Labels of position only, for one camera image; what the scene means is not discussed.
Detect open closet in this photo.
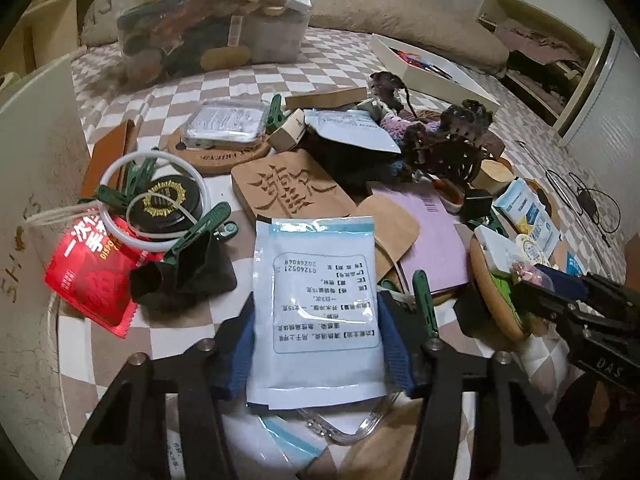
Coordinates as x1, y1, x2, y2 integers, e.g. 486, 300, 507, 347
477, 0, 618, 146

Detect pink crumpled clothes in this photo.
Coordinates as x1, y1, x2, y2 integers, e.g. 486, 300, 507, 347
495, 25, 586, 63

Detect blue white mask packet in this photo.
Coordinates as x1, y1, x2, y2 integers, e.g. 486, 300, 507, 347
492, 177, 561, 261

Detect white plastic ring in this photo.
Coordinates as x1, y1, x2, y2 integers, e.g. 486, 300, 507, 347
99, 149, 207, 256

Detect wooden bedside shelf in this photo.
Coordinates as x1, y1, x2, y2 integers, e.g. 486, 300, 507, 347
20, 0, 108, 76

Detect brown leather pouch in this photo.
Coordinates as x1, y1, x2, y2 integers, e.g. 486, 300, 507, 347
82, 120, 138, 201

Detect small bamboo container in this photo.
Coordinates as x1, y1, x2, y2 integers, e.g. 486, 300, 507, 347
472, 157, 516, 196

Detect clear plastic storage bin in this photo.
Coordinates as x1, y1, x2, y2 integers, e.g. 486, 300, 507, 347
115, 0, 312, 86

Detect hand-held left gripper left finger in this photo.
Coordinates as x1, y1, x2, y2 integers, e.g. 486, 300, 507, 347
60, 310, 261, 480

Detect pink notebook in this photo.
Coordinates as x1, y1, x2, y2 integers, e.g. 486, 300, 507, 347
366, 180, 471, 297

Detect pile of colourful markers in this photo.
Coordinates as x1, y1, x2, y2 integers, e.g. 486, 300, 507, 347
390, 47, 451, 78

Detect dark brown hair claw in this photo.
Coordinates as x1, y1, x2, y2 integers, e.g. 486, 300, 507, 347
405, 127, 488, 183

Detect black cloth pouch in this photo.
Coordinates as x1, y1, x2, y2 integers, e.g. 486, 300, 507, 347
130, 232, 238, 311

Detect brown wooden block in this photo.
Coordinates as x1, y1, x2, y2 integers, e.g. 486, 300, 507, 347
284, 86, 368, 111

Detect oval wooden tag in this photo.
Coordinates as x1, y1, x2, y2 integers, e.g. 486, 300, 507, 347
200, 45, 251, 71

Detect round wooden printed plate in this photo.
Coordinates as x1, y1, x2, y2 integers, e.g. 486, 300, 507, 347
470, 237, 548, 341

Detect black round tin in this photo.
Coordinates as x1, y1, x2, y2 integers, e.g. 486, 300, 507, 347
125, 175, 203, 233

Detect beige fluffy duvet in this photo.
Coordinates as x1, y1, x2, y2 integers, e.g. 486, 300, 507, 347
80, 0, 511, 73

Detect crocheted braided doll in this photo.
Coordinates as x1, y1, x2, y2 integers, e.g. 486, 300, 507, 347
367, 72, 493, 136

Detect green plastic clip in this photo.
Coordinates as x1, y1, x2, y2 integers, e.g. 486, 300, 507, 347
412, 270, 441, 346
264, 94, 286, 131
165, 202, 236, 266
97, 157, 158, 211

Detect white cardboard box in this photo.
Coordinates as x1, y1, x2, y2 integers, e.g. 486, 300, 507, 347
0, 52, 96, 411

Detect black charger cable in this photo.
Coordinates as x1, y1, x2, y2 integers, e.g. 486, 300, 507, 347
545, 170, 613, 248

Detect white shallow tray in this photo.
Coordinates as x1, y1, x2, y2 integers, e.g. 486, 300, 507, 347
370, 33, 501, 111

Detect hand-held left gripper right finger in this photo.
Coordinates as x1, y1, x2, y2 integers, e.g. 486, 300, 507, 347
377, 292, 583, 480

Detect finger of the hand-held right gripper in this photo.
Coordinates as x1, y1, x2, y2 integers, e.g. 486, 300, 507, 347
537, 264, 640, 322
511, 280, 576, 328

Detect red foil packet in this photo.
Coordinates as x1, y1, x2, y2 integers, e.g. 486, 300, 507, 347
44, 210, 166, 338

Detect white blue paper sachet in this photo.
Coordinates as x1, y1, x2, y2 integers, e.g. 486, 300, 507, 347
246, 216, 390, 409
304, 109, 402, 154

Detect round wooden coaster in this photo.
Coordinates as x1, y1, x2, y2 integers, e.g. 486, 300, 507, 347
167, 127, 271, 176

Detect small cream box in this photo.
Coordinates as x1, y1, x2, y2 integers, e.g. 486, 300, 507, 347
267, 110, 307, 152

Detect clear plastic labelled case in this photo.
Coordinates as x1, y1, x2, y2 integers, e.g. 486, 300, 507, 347
181, 100, 268, 150

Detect carved wooden plaque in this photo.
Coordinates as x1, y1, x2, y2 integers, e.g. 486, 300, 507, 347
231, 149, 357, 223

